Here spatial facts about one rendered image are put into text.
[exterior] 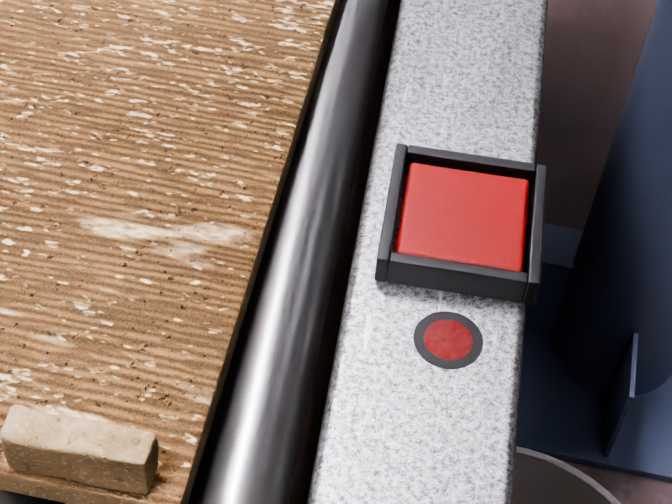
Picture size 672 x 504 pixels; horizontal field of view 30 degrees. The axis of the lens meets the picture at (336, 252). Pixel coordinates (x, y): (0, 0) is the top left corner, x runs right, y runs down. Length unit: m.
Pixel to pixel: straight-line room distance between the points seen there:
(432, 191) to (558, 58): 1.51
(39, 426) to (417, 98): 0.29
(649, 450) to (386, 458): 1.13
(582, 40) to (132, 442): 1.74
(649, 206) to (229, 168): 0.86
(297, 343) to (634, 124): 0.86
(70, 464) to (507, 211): 0.24
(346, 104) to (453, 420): 0.20
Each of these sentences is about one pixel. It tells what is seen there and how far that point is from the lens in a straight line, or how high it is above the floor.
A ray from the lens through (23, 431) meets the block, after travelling 0.49.
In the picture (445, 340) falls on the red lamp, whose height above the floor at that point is 0.92.
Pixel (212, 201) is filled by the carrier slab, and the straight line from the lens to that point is 0.59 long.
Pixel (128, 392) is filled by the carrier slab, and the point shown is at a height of 0.94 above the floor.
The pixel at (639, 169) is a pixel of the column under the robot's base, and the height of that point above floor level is 0.40.
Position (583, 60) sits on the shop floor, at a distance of 2.13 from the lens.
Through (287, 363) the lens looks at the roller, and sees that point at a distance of 0.56.
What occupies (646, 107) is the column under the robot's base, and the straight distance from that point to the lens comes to 1.35.
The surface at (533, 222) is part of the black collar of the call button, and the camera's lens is 0.60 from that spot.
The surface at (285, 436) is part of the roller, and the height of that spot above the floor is 0.91.
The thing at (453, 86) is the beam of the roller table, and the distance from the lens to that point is 0.69.
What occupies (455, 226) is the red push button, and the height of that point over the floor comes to 0.93.
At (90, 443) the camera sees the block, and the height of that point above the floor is 0.96.
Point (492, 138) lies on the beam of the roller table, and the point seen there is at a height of 0.91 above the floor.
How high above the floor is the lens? 1.38
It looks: 51 degrees down
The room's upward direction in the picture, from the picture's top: 5 degrees clockwise
